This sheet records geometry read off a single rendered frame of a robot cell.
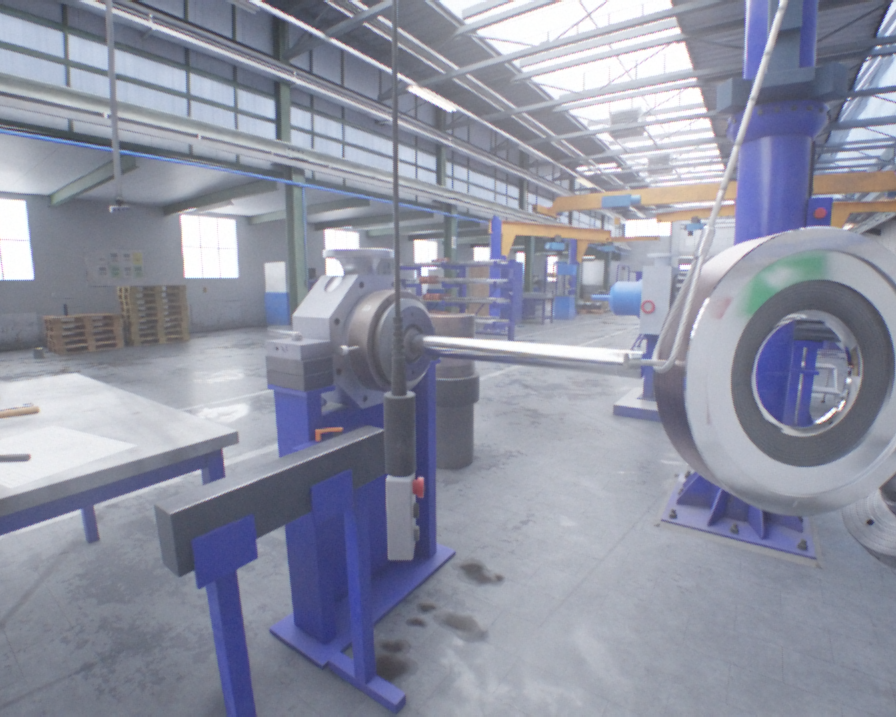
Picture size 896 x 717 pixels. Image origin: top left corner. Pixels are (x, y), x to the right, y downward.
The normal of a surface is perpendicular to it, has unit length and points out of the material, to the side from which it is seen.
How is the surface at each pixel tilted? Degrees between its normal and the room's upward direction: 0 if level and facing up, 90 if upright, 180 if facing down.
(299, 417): 90
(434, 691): 0
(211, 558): 90
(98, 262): 90
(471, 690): 0
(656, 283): 90
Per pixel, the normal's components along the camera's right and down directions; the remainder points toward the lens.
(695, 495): -0.22, 0.16
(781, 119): -0.42, 0.73
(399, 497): -0.01, 0.17
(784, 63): -0.54, 0.14
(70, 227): 0.82, 0.10
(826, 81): -0.93, 0.06
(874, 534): -0.76, -0.65
